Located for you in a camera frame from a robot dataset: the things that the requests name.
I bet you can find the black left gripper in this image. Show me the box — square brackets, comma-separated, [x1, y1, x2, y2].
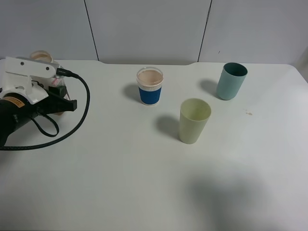
[0, 86, 77, 146]

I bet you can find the clear plastic drink bottle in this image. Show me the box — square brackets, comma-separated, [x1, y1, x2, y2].
[30, 51, 71, 100]

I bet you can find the pale green plastic cup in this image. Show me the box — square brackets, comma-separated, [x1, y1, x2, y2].
[179, 98, 211, 144]

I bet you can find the blue sleeved paper cup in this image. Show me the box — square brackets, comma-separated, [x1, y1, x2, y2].
[136, 67, 164, 106]

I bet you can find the teal plastic cup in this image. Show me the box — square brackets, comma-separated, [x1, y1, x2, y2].
[216, 63, 248, 100]

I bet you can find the black left camera cable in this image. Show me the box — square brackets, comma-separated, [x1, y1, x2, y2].
[0, 68, 91, 152]

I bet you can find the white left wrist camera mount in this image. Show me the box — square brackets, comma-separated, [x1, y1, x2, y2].
[0, 56, 61, 105]

